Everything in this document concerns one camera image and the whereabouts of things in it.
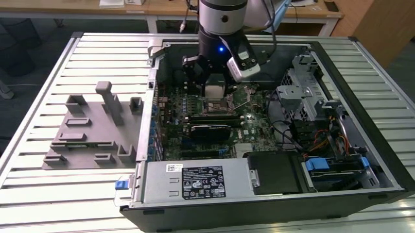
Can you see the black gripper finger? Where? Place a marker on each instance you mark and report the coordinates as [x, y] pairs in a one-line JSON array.
[[229, 88], [189, 77]]

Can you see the silver CPU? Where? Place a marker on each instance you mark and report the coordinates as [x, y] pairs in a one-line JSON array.
[[213, 92]]

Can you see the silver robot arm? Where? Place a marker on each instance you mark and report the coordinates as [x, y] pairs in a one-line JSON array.
[[223, 14]]

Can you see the CPU socket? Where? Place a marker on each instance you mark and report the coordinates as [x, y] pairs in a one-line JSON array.
[[215, 108]]

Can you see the black RAM slot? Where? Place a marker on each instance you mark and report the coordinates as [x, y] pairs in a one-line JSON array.
[[211, 124], [211, 117], [211, 121]]

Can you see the black graphics card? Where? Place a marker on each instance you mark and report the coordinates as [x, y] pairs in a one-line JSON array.
[[211, 134]]

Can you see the green motherboard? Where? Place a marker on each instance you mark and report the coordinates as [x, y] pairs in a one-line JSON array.
[[261, 136]]

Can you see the silver heat sink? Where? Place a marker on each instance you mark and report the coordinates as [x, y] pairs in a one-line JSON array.
[[244, 149]]

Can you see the black expansion slot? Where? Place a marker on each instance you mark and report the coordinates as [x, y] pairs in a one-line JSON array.
[[198, 153]]

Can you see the small white box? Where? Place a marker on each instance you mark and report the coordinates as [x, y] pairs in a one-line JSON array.
[[133, 2]]

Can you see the grey parts rack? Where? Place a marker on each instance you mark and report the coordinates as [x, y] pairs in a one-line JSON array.
[[125, 134]]

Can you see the black plastic cover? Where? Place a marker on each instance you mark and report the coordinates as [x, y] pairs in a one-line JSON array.
[[275, 174]]

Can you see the hard disk in blue carrier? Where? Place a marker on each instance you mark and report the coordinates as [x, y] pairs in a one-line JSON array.
[[316, 165]]

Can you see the black phone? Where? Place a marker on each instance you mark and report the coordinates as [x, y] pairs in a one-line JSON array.
[[332, 6]]

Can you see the silver power supply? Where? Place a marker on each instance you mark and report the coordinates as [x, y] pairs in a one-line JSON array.
[[154, 179]]

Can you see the green RAM stick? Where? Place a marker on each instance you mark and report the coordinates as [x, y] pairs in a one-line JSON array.
[[80, 144]]

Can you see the wooden desk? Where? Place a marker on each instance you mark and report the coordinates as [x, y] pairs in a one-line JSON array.
[[64, 9]]

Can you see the blue case latch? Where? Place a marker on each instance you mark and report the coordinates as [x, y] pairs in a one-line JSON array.
[[121, 185]]

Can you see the blue plastic tab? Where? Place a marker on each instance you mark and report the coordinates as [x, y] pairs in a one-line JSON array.
[[363, 162]]

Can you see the wooden cabinet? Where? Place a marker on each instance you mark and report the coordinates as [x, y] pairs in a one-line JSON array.
[[381, 29]]

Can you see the black open PC case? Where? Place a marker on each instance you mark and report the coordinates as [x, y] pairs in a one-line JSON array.
[[259, 218]]

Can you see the black waste bin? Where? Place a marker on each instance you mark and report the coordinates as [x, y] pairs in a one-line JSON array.
[[18, 43]]

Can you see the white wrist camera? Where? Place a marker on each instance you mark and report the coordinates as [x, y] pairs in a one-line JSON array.
[[243, 65]]

